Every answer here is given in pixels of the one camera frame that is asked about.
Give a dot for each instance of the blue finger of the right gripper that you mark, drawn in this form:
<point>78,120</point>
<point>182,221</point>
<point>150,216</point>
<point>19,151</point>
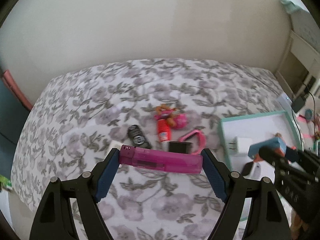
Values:
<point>271,154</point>

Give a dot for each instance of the pink ball puppy toy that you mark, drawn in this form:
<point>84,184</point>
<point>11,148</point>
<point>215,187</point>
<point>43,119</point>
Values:
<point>172,116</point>

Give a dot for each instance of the teal rimmed white tray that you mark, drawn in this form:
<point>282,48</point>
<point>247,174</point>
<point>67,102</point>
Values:
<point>258,127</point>

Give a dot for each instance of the black power adapter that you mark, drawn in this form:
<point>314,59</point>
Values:
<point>180,147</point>

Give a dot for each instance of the white wall charger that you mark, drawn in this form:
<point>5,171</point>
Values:
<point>240,145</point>

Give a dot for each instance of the white power strip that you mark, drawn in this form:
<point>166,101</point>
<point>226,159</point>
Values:
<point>284,101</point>

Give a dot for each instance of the black charger brick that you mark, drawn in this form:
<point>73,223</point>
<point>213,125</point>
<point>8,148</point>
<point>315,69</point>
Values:
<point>298,103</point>

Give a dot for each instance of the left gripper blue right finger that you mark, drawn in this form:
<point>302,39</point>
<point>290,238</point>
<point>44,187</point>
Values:
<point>266,219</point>

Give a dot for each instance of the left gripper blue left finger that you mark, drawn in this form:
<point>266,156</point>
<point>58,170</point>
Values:
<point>54,219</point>

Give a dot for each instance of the red lighter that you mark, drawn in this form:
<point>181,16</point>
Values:
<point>163,131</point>

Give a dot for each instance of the floral grey blanket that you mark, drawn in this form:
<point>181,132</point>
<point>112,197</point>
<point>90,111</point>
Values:
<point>79,114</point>

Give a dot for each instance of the white lattice furniture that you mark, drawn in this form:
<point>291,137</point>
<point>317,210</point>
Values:
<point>299,65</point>

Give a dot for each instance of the magenta translucent lighter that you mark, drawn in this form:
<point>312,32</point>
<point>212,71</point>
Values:
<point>160,160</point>

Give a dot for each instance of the white smart watch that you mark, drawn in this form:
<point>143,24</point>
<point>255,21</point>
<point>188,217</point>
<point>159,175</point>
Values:
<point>255,170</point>

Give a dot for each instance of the white plug adapter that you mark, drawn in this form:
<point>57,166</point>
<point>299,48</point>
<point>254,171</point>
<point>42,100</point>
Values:
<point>115,144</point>

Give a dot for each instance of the pink smart watch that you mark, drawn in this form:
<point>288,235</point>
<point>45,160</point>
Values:
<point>196,139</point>

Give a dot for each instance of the black toy car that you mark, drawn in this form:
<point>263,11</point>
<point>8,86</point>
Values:
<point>137,137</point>

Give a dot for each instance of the blue cabinet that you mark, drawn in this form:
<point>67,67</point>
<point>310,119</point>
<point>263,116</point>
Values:
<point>13,118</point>

